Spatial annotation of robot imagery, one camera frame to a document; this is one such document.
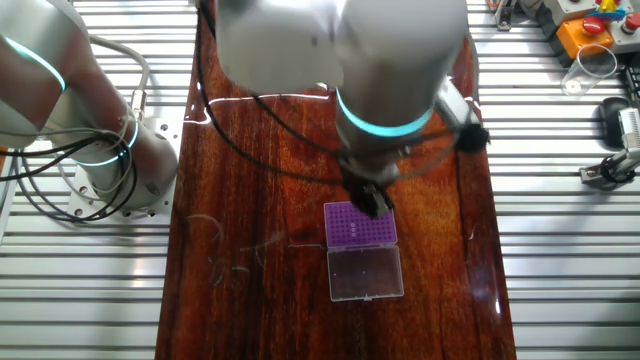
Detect grey control box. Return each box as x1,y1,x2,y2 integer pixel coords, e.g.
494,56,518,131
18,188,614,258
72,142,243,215
542,0,599,26

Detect aluminium corner bracket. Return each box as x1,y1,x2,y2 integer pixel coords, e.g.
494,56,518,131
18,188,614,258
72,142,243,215
493,0,519,32

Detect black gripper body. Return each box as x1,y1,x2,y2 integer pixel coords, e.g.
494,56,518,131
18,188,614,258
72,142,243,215
338,164,402,202

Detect grey box red button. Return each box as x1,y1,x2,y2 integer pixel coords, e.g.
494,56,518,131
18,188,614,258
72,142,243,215
609,12,640,55

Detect black keyboard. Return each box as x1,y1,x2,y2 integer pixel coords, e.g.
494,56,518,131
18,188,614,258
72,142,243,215
619,64,640,107

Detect silver ribbed camera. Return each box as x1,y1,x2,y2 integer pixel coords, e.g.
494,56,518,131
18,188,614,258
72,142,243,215
618,106,640,147

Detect dark wooden board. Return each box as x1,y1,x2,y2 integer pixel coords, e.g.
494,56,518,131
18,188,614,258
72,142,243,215
154,0,517,360

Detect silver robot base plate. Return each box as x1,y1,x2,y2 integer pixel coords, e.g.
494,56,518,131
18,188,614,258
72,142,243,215
67,117,184,226

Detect purple pipette tip box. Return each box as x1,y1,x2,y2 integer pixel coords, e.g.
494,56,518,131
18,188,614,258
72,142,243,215
323,201,405,303

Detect black ring clamp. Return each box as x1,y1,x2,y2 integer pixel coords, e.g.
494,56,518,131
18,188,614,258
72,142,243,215
599,156,637,184

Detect colourful small toy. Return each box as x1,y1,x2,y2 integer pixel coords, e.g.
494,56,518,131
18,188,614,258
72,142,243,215
594,0,627,22

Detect clear plastic cup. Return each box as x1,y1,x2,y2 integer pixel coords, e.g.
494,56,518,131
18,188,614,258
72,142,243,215
560,43,619,97

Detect black base cables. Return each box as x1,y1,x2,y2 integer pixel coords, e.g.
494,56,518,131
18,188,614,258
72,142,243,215
0,132,140,224

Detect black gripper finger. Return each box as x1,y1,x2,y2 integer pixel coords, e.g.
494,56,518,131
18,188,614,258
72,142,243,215
377,187,397,215
352,185,384,221

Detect grey cable with metal connector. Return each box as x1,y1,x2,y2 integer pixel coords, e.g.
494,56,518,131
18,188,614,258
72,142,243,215
87,34,151,122

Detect orange emergency stop button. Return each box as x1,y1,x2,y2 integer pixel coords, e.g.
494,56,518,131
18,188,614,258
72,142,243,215
554,16,615,65

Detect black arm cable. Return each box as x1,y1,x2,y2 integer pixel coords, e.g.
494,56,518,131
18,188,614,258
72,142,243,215
193,0,461,185

